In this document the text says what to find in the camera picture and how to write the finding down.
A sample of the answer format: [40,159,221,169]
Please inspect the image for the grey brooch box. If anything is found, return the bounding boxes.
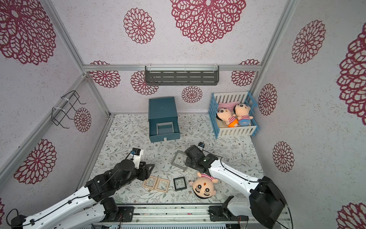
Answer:
[171,150,188,171]
[156,122,175,135]

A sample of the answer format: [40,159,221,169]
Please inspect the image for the teal drawer cabinet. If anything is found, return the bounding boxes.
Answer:
[148,97,181,143]

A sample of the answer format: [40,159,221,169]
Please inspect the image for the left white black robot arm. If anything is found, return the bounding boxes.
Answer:
[7,159,154,229]

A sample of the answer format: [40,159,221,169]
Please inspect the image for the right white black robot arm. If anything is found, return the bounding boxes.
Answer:
[184,146,287,229]

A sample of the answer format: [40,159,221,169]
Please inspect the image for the wooden brooch box left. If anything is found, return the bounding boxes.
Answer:
[143,176,158,190]

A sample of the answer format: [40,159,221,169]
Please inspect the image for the wooden brooch box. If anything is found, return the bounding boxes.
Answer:
[143,176,158,190]
[154,178,170,193]

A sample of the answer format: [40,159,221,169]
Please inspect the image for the wooden brooch box right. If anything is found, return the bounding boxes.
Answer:
[154,178,170,193]

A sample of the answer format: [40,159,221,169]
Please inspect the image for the small black brooch box near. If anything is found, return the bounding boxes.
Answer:
[173,177,187,191]

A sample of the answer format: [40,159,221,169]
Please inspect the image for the plush doll striped hat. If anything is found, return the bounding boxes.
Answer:
[189,172,219,199]

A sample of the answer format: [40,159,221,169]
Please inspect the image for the plush doll orange pants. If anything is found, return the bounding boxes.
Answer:
[216,108,239,127]

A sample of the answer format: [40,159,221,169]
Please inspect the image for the blue white toy crib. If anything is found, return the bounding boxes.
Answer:
[209,92,259,138]

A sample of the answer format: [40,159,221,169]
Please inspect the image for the pink crib blanket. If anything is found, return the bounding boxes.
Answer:
[218,101,240,112]

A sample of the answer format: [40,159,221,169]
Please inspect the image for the plush doll blue pants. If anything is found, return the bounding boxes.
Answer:
[234,104,254,127]

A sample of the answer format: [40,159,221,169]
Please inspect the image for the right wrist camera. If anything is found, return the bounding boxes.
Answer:
[198,142,205,151]

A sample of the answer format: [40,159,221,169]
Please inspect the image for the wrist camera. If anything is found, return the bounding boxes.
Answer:
[129,148,144,169]
[198,142,205,151]

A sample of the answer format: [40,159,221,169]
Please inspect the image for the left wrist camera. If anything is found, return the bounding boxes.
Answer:
[129,148,144,169]

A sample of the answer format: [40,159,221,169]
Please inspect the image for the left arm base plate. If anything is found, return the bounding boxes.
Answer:
[115,205,134,223]

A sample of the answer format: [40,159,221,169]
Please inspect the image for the aluminium front rail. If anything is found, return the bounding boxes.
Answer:
[85,204,292,226]

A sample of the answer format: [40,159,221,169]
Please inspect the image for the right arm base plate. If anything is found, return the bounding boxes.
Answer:
[208,206,249,222]

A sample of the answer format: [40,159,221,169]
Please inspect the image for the grey wall shelf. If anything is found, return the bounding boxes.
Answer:
[144,65,219,86]

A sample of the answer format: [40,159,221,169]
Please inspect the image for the black wire wall rack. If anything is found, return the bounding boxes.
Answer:
[51,90,86,129]

